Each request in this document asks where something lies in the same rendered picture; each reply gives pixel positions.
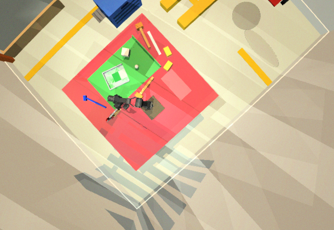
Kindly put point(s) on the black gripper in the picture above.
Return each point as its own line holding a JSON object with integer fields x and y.
{"x": 125, "y": 106}

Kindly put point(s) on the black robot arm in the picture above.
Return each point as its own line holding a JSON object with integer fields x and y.
{"x": 116, "y": 99}

